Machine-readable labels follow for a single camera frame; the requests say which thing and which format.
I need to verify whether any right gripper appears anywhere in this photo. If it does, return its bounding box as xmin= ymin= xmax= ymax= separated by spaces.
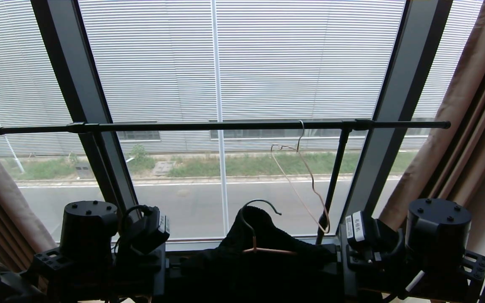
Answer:
xmin=338 ymin=246 xmax=407 ymax=301

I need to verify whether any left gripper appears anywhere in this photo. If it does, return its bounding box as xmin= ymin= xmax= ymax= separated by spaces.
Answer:
xmin=114 ymin=243 xmax=169 ymax=298

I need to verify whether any pink clothes hanger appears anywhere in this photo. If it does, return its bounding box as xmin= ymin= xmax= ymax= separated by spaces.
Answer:
xmin=270 ymin=120 xmax=331 ymax=234
xmin=240 ymin=199 xmax=298 ymax=255

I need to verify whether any black garment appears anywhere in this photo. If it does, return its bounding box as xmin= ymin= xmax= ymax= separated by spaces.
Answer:
xmin=179 ymin=205 xmax=345 ymax=303

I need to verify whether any black clothes rack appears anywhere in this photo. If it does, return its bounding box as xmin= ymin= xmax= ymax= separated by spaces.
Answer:
xmin=0 ymin=119 xmax=452 ymax=245

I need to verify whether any window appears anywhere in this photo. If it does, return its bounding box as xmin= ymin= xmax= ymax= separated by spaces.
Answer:
xmin=0 ymin=0 xmax=485 ymax=253

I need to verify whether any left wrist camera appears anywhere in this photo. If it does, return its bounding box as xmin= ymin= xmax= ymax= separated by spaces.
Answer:
xmin=118 ymin=205 xmax=171 ymax=258

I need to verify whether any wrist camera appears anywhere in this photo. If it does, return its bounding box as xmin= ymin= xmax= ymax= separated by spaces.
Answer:
xmin=344 ymin=210 xmax=397 ymax=253
xmin=118 ymin=205 xmax=171 ymax=258

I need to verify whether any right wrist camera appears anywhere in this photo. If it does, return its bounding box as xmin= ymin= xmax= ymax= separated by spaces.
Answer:
xmin=344 ymin=210 xmax=397 ymax=253

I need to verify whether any black cable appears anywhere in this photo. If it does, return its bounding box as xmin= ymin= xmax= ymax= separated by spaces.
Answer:
xmin=114 ymin=205 xmax=154 ymax=253

